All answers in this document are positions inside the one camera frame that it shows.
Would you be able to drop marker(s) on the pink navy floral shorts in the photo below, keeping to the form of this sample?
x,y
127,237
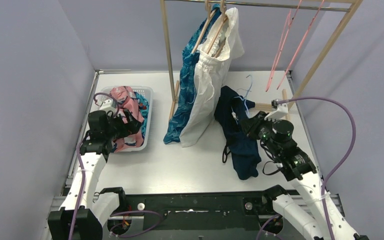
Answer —
x,y
130,107

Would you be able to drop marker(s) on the wooden hanger rear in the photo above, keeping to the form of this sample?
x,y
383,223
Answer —
x,y
203,30

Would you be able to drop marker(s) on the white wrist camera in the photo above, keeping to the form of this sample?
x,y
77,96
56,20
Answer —
x,y
109,106
279,110

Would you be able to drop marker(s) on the dark teal patterned shorts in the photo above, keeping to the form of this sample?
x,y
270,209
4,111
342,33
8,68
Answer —
x,y
187,92

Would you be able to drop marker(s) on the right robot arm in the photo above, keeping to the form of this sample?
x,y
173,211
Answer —
x,y
324,221

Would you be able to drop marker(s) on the pink hanger of floral shorts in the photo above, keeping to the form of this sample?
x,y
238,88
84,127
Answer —
x,y
284,35

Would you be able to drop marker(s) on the navy blue shorts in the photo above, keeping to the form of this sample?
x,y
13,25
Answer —
x,y
244,151

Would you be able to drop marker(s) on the light blue shark shorts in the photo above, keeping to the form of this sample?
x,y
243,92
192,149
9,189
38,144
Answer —
x,y
143,106

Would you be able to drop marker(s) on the wooden hanger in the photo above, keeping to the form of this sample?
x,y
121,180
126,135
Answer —
x,y
203,30
223,17

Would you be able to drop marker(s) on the wooden clothes rack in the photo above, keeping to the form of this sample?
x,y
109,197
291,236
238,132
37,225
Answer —
x,y
348,14

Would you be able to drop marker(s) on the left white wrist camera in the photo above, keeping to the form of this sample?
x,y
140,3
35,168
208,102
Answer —
x,y
109,106

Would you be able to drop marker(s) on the wooden hanger front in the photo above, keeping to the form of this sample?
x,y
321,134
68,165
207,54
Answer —
x,y
223,17

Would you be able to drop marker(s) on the white drawstring shorts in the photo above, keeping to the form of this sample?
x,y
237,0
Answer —
x,y
210,74

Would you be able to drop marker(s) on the light blue hanger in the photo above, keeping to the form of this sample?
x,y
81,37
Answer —
x,y
245,96

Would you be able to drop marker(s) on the white plastic basket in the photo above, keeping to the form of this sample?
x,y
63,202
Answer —
x,y
104,94

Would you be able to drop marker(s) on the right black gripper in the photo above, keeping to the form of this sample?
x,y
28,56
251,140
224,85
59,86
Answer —
x,y
250,125

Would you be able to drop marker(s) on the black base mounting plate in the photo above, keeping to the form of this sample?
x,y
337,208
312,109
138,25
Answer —
x,y
192,211

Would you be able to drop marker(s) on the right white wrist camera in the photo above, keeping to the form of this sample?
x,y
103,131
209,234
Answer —
x,y
279,110

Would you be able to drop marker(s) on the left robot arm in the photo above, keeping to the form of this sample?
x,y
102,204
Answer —
x,y
80,216

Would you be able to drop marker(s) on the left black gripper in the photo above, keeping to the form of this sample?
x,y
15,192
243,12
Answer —
x,y
127,122

